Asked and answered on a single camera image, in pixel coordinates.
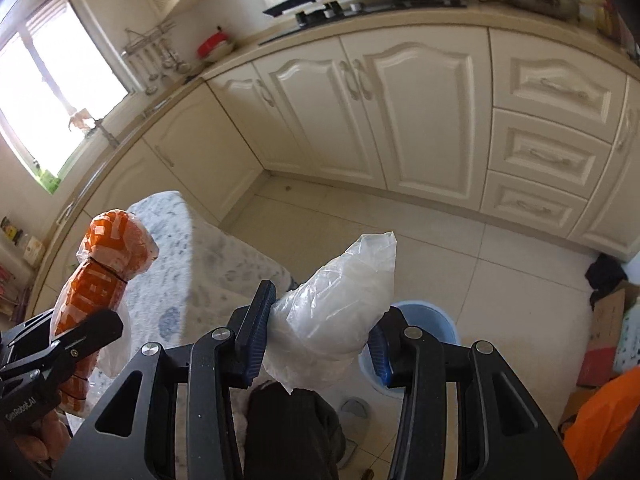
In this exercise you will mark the orange plastic bag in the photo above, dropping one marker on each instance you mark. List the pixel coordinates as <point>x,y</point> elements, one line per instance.
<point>610,420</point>

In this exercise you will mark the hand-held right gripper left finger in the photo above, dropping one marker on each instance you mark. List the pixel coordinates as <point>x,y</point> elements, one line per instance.
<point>255,332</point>

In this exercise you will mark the black cloth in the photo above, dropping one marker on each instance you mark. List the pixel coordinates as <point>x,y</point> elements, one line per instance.
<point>605,275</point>

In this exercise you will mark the person's leg in black pants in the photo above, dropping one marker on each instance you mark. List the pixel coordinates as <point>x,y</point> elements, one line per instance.
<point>290,430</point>

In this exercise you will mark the cardboard box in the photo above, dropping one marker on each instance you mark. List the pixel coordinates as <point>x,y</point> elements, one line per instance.
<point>605,330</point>

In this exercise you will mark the orange packet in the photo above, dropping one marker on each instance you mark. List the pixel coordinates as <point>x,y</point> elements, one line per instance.
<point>107,245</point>

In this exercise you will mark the red pot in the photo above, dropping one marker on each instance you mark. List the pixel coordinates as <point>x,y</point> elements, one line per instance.
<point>212,45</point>

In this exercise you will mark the window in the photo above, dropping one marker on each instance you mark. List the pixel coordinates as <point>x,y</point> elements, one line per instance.
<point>50,85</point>

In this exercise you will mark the metal utensil rack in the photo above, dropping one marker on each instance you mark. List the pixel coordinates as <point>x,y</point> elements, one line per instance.
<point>150,49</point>

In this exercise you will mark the grey printed tablecloth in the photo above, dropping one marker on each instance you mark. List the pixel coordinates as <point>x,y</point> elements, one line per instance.
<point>200,260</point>

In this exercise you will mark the green box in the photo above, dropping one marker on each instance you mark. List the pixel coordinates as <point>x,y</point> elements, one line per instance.
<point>47,180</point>

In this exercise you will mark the metal faucet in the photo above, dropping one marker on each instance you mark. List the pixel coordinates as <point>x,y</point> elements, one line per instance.
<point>106,132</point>

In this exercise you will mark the black gas stove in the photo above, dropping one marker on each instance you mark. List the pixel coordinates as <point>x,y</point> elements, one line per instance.
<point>350,6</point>

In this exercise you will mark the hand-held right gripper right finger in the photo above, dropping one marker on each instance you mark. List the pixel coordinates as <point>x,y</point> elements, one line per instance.
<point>380,357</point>

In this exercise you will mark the yellow bottles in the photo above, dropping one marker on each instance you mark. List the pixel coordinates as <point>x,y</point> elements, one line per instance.
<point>607,17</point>

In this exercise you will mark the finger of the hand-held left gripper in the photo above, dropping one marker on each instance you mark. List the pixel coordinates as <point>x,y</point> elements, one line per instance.
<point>90,331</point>
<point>32,332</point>

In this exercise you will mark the shelf with packets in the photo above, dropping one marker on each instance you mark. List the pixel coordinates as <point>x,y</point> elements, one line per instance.
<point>20,240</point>

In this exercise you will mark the brown cloth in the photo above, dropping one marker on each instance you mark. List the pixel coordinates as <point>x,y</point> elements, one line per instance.
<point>81,119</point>

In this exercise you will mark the person's left hand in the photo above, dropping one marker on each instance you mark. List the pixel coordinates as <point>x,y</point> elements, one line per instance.
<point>37,442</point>

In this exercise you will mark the cream kitchen base cabinet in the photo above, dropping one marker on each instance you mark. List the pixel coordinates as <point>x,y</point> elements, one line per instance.
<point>425,110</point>

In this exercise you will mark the large cream drawer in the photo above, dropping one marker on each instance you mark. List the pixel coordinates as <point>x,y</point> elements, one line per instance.
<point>560,85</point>

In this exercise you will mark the white plastic bag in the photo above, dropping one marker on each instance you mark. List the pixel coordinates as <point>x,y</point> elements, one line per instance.
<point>330,310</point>

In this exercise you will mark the pale patterned box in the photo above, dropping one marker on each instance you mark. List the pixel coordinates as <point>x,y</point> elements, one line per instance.
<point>629,340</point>

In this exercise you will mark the light blue plastic bin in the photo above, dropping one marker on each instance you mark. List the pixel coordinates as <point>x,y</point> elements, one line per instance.
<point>430,317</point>

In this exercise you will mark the grey slipper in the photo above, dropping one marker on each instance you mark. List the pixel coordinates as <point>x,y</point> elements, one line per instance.
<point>355,407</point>

